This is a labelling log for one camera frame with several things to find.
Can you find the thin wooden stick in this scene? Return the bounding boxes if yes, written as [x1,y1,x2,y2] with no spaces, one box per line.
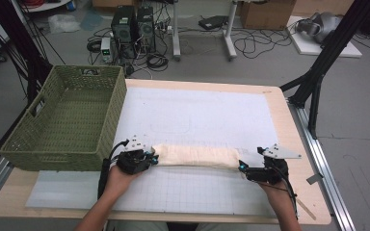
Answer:
[296,197,318,221]

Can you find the black metal frame stand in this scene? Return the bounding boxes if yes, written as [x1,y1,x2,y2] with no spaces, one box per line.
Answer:
[0,0,55,108]
[278,0,370,140]

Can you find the brown cardboard box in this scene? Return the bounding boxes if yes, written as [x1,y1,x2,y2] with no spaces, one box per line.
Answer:
[240,0,297,31]

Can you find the black floor cables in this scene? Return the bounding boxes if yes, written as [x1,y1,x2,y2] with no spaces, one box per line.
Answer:
[233,26,299,60]

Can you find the grey helmet-shaped device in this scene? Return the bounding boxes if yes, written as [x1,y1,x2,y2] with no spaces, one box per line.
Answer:
[296,12,343,44]

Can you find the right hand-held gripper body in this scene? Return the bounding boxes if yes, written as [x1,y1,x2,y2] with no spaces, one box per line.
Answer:
[245,143,303,186]

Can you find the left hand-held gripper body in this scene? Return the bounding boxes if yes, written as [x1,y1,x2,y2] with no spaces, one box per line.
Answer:
[116,134,154,176]

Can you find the white floor board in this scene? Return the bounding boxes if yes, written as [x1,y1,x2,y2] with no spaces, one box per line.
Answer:
[285,14,364,60]

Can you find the person's right hand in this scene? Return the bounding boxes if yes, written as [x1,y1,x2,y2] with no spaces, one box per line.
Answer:
[258,181,291,207]

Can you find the person's left hand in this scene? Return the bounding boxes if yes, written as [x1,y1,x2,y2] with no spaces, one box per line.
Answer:
[103,165,143,200]

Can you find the grey tape piece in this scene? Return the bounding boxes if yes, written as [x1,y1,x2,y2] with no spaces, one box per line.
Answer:
[305,172,325,186]

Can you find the large cardboard box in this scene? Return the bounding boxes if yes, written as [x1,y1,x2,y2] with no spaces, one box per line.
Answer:
[292,0,357,17]

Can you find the cream paw-print cloth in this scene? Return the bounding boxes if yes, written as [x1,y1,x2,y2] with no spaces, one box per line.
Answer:
[152,142,243,170]

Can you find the green woven basket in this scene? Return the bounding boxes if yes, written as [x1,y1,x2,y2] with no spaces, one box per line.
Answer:
[0,64,128,172]

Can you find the black computer tower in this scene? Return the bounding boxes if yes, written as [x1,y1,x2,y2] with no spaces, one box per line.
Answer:
[136,6,157,54]
[110,5,138,60]

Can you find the coiled black cable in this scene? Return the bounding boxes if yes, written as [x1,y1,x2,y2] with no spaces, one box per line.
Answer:
[145,52,171,73]

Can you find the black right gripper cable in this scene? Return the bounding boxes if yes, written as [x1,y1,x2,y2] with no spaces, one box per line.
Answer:
[277,171,301,220]

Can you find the black flat laptop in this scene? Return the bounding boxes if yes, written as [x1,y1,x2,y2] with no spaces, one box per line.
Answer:
[198,14,229,31]

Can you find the white desk frame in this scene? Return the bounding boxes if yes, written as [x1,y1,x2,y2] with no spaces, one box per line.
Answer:
[172,0,239,62]

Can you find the small white power supply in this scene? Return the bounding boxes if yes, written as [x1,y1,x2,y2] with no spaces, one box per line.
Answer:
[99,36,114,64]

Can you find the clear plastic bag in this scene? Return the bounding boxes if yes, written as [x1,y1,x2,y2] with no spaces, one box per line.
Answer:
[47,13,82,35]

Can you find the flat cardboard piece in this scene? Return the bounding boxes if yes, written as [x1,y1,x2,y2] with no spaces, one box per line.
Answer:
[91,0,135,9]

